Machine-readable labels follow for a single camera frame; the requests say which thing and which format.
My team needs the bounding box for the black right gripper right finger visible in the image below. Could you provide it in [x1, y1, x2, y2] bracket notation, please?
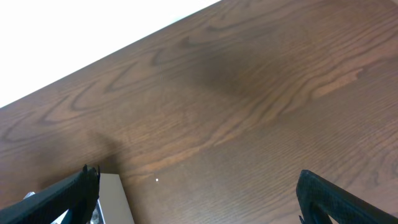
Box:
[296, 170, 397, 224]

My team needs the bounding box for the white open cardboard box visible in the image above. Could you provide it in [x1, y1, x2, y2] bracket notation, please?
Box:
[88, 174, 134, 224]

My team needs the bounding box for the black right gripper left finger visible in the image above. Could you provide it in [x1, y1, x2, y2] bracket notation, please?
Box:
[1, 165, 100, 224]

